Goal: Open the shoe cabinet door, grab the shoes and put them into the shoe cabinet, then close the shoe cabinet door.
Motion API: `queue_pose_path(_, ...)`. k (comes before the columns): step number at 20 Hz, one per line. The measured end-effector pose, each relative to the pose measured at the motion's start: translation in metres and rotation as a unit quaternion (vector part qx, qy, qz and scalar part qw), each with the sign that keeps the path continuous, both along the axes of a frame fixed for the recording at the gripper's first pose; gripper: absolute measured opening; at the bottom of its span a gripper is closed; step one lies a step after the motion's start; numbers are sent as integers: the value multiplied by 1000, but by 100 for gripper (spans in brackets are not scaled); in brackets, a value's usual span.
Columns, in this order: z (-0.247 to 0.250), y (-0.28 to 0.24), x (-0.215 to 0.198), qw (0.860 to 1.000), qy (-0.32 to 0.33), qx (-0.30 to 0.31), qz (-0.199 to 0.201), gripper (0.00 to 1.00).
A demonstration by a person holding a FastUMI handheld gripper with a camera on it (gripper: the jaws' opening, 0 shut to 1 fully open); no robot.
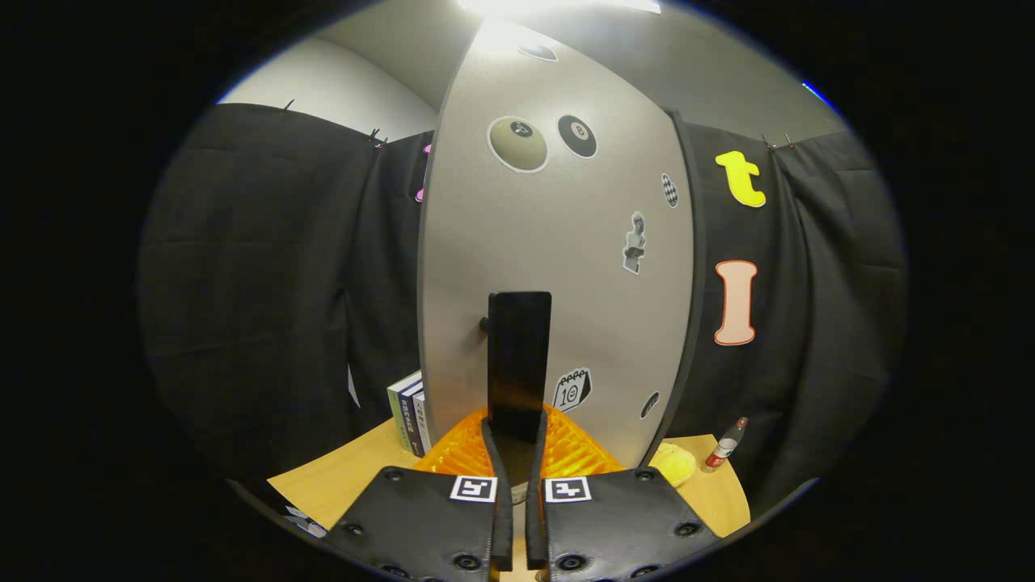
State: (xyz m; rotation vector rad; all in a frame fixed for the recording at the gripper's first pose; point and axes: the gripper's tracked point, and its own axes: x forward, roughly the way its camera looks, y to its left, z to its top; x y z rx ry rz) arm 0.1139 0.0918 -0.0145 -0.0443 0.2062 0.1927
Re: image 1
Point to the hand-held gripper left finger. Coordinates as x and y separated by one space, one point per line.
420 525

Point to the small red label bottle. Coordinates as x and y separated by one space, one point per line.
724 449

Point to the large ceiling light panel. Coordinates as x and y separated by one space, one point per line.
566 5

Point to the black backdrop cloth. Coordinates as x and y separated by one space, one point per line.
242 283

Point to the green spine book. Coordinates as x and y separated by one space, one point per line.
398 412

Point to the white spine book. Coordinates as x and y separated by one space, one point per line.
422 422

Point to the yellow textured fruit toy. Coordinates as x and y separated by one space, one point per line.
675 462

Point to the beige shoe cabinet door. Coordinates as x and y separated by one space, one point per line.
566 242

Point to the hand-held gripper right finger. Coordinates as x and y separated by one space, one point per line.
623 525

